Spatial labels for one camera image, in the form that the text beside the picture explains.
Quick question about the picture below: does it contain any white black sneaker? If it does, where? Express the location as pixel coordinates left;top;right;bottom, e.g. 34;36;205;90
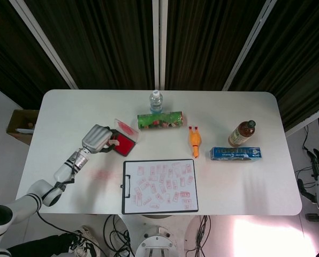
68;225;101;257

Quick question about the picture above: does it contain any white partition rail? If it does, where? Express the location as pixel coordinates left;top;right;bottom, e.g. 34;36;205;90
284;105;319;137

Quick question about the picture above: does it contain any brown cardboard box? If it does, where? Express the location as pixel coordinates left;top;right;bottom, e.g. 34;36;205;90
5;109;40;146

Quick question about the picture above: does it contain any yellow rubber chicken toy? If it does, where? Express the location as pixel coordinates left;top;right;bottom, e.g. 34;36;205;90
188;126;203;158

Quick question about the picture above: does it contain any black trouser leg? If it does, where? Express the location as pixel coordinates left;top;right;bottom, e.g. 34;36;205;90
8;232;77;257

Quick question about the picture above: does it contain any clear water bottle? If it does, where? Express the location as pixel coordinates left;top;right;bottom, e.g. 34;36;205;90
149;90;164;115

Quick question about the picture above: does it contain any red ink pad case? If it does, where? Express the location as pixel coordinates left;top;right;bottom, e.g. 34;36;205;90
111;118;140;157

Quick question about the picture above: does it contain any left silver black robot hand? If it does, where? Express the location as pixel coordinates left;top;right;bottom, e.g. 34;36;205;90
81;124;121;155

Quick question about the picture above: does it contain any black cable bundle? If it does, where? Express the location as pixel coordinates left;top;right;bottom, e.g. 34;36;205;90
185;214;211;252
103;214;135;257

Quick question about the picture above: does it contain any brown tea bottle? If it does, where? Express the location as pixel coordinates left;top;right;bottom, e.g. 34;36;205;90
228;119;256;148

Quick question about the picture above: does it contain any white paper with red stamps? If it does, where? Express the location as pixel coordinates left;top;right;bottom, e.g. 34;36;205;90
125;160;198;212

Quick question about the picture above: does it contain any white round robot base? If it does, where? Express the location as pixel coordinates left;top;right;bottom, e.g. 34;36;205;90
134;225;178;257

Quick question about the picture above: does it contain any white partition post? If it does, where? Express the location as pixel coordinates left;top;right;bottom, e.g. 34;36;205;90
9;0;79;89
222;0;278;91
160;0;169;90
152;0;161;90

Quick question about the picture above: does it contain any blue rectangular box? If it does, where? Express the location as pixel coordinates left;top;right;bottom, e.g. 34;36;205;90
209;146;262;161

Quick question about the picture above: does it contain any green printed roll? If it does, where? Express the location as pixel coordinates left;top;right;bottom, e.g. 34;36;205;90
136;110;185;131

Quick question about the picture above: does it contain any black clipboard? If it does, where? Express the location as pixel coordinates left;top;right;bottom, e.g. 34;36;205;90
120;158;199;215

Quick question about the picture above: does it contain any thin black floor cable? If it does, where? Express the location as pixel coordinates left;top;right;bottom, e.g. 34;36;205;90
294;125;319;188

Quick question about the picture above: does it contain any dark ribbed partition panel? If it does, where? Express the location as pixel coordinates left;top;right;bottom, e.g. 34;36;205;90
22;0;155;90
0;0;72;109
166;0;267;91
228;0;319;132

